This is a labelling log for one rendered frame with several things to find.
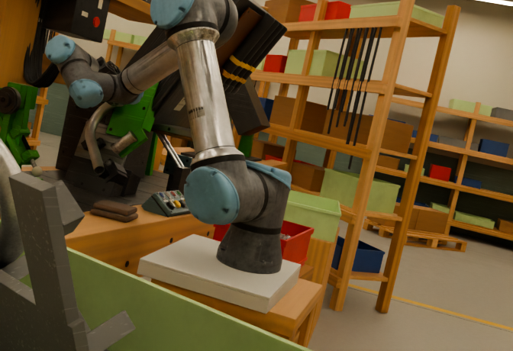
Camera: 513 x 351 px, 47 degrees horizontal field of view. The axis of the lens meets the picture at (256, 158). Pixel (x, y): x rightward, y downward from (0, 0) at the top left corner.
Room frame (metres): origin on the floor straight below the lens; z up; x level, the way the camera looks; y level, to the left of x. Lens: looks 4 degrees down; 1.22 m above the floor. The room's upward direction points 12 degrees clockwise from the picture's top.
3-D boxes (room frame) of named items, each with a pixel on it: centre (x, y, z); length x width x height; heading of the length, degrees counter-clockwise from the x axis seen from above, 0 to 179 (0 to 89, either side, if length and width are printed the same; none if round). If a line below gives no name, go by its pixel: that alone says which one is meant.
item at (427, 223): (8.23, -2.38, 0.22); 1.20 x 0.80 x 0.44; 118
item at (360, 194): (5.22, -0.41, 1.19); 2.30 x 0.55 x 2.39; 29
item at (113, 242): (1.88, 0.17, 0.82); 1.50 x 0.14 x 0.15; 161
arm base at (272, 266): (1.34, -0.03, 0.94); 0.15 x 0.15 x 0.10
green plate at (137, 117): (1.88, 0.40, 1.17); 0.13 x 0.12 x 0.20; 161
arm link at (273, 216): (1.33, -0.03, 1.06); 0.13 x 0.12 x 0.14; 144
